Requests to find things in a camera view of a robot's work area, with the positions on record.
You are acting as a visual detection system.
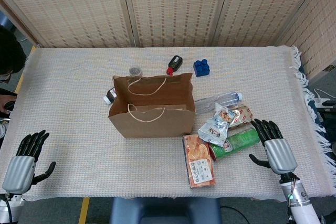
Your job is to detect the black bottle red cap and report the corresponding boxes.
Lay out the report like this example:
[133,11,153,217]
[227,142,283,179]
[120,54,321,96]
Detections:
[165,55,184,76]

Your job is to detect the bamboo folding screen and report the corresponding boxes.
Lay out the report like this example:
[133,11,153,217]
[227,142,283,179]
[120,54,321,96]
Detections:
[0,0,336,81]

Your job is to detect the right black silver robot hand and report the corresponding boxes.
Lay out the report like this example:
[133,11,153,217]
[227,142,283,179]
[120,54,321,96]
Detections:
[248,119,298,175]

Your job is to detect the white power strip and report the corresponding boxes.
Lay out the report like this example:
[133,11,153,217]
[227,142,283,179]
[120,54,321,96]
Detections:
[313,89,333,109]

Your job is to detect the blue undercloth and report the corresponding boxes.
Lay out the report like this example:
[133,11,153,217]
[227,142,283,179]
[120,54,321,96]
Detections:
[295,62,326,130]

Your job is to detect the gold red snack packet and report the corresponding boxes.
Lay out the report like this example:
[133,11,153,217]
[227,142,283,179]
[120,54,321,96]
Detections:
[227,105,254,131]

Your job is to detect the green chips can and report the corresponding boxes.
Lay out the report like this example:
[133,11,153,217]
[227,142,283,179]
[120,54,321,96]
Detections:
[208,127,261,161]

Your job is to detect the cream woven tablecloth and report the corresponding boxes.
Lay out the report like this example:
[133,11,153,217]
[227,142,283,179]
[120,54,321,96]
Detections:
[0,45,336,202]

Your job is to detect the clear plastic water bottle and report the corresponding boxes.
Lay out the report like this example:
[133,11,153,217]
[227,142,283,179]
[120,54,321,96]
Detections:
[194,91,244,116]

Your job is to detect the orange cookie box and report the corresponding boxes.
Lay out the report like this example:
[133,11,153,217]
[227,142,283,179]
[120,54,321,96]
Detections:
[182,134,216,189]

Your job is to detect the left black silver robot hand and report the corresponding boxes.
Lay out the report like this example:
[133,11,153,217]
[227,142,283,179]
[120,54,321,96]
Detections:
[2,130,56,195]

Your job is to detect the blue toy brick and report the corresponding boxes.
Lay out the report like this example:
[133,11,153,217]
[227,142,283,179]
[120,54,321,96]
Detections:
[193,59,212,78]

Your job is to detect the brown paper bag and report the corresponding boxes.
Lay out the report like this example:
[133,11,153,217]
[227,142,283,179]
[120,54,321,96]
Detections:
[108,73,196,138]

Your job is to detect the silver snack pouch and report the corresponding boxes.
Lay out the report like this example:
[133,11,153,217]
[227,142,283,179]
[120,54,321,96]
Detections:
[197,102,236,147]

